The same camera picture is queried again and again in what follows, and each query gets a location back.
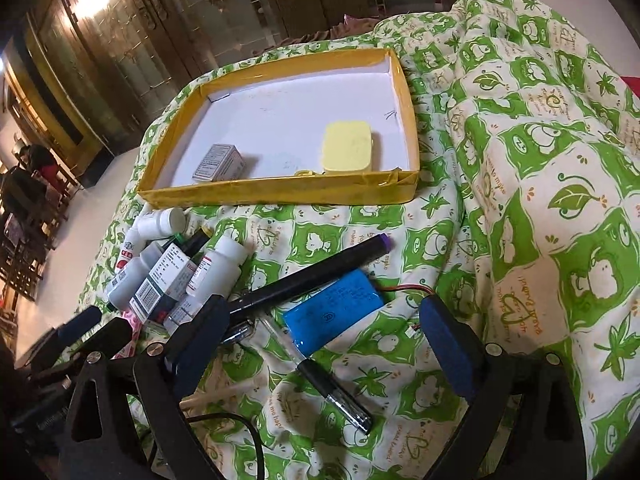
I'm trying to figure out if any pink white tube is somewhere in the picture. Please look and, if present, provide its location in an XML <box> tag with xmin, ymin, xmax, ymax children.
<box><xmin>113</xmin><ymin>309</ymin><xmax>147</xmax><ymax>360</ymax></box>

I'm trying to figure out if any white green medicine carton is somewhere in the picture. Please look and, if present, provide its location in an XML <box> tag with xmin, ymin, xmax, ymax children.
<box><xmin>129</xmin><ymin>243</ymin><xmax>198</xmax><ymax>325</ymax></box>

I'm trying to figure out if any white red-label bottle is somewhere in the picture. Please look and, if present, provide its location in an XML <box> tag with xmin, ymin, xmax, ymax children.
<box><xmin>186</xmin><ymin>235</ymin><xmax>248</xmax><ymax>304</ymax></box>

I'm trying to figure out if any white pill bottle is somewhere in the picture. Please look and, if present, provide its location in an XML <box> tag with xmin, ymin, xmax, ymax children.
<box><xmin>136</xmin><ymin>207</ymin><xmax>186</xmax><ymax>240</ymax></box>

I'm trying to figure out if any black purple marker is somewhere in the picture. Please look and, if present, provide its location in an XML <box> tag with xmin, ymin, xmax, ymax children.
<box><xmin>229</xmin><ymin>233</ymin><xmax>393</xmax><ymax>316</ymax></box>

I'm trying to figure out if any blue battery pack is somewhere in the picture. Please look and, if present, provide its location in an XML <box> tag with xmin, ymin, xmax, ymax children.
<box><xmin>283</xmin><ymin>270</ymin><xmax>384</xmax><ymax>356</ymax></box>

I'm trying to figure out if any grey medicine carton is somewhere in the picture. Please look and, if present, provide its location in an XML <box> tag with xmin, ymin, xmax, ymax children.
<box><xmin>192</xmin><ymin>144</ymin><xmax>245</xmax><ymax>182</ymax></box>

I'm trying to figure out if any yellow rectangular tin box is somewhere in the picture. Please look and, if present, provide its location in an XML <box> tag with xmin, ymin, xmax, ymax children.
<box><xmin>321</xmin><ymin>120</ymin><xmax>373</xmax><ymax>174</ymax></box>

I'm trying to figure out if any dark pen on blanket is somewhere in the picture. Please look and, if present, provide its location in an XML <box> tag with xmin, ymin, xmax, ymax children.
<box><xmin>220</xmin><ymin>320</ymin><xmax>255</xmax><ymax>346</ymax></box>

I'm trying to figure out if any green white patterned blanket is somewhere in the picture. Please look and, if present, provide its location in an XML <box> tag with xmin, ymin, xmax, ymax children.
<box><xmin>74</xmin><ymin>0</ymin><xmax>640</xmax><ymax>480</ymax></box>

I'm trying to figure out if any seated person in red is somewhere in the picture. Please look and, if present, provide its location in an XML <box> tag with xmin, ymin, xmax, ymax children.
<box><xmin>18</xmin><ymin>144</ymin><xmax>65</xmax><ymax>194</ymax></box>

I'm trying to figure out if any wooden glass cabinet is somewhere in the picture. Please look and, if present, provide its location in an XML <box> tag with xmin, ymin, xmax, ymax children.
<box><xmin>1</xmin><ymin>0</ymin><xmax>454</xmax><ymax>181</ymax></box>

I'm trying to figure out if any yellow-edged white tray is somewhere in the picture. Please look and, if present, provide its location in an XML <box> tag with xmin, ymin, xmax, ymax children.
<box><xmin>138</xmin><ymin>49</ymin><xmax>420</xmax><ymax>208</ymax></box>

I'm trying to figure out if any black cable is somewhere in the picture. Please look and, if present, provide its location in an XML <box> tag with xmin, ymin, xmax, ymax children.
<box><xmin>139</xmin><ymin>410</ymin><xmax>266</xmax><ymax>480</ymax></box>

